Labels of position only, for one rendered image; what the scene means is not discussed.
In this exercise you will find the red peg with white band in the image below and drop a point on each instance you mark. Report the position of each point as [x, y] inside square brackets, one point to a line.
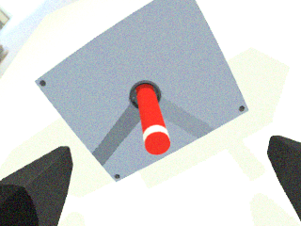
[155, 135]

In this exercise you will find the grey sloped panel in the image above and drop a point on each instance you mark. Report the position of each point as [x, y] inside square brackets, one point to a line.
[166, 44]

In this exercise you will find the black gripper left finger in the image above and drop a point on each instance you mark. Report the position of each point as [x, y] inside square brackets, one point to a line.
[35, 195]

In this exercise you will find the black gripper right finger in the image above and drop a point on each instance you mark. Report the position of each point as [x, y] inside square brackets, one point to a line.
[285, 157]

